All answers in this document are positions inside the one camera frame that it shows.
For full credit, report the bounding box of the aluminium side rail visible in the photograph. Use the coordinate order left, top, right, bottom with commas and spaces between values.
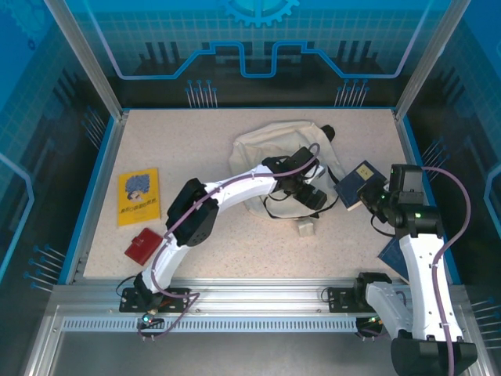
64, 110, 131, 286
392, 109, 463, 286

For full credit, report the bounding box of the aluminium frame post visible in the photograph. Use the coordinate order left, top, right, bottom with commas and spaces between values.
392, 0, 471, 121
41, 0, 131, 121

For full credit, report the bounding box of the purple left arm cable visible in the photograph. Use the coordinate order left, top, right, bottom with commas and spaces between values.
137, 143, 323, 342

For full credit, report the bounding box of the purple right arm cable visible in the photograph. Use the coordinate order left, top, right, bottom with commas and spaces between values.
358, 166, 470, 376

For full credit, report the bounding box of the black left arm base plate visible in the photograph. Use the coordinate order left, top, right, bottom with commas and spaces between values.
119, 287, 193, 314

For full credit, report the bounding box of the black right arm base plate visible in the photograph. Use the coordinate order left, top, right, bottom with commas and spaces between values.
326, 287, 371, 314

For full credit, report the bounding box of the cream canvas backpack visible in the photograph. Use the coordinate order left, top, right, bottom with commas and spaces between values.
229, 121, 341, 238

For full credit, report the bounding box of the navy book with yellow label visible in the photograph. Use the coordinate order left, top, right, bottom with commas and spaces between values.
333, 158, 389, 212

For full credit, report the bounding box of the blue printed back panel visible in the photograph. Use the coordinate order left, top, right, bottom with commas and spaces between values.
62, 0, 447, 110

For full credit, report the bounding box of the red pencil case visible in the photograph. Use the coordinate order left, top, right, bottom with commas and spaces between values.
124, 227, 164, 267

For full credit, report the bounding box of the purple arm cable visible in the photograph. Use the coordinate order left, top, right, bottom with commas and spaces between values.
358, 166, 470, 376
137, 143, 323, 342

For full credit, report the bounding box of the plain navy blue book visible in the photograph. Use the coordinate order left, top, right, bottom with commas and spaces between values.
377, 237, 410, 284

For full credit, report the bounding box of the blue printed side panel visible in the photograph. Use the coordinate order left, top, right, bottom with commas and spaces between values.
402, 0, 501, 376
0, 0, 121, 376

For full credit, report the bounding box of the aluminium front rail beam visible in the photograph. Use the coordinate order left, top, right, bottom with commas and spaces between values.
50, 277, 469, 319

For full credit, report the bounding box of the slotted aluminium cable duct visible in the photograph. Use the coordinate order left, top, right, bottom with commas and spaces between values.
61, 317, 359, 334

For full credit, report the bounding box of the cable plug with green light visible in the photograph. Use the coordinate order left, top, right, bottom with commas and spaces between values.
359, 313, 392, 332
137, 309, 164, 330

